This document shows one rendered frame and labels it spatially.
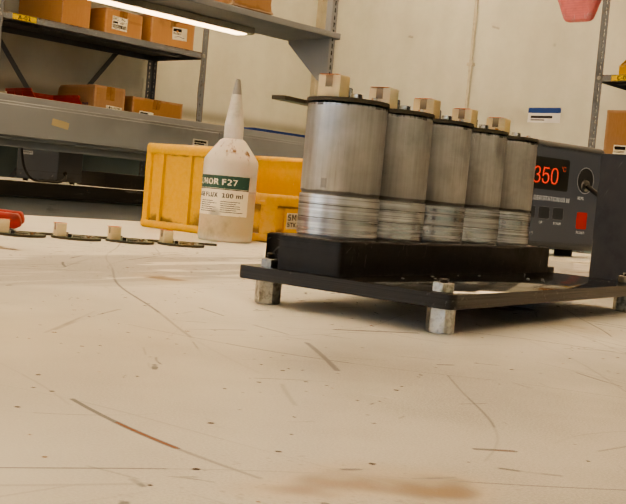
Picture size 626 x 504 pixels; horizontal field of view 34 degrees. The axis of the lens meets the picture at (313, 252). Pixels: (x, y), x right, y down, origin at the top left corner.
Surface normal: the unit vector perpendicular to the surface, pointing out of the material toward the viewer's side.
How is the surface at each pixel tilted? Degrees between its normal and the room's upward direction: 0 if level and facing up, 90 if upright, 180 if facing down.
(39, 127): 90
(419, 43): 90
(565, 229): 90
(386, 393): 0
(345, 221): 90
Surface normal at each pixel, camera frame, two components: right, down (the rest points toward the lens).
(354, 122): 0.12, 0.07
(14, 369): 0.09, -0.99
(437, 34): -0.69, -0.02
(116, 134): 0.72, 0.11
